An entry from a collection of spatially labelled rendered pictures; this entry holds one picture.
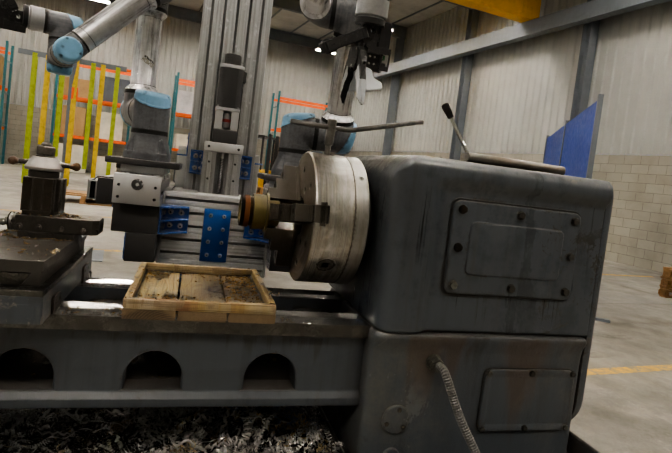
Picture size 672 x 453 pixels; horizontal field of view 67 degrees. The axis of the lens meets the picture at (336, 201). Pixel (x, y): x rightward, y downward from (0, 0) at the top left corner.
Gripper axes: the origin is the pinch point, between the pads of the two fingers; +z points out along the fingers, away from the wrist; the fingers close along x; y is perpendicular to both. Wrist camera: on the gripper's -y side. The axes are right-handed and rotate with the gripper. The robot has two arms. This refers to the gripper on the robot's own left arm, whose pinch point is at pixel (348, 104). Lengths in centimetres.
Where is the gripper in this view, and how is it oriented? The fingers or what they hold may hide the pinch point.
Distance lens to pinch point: 123.7
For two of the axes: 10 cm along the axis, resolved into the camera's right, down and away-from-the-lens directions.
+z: -1.5, 9.7, 1.7
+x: -2.7, -2.0, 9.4
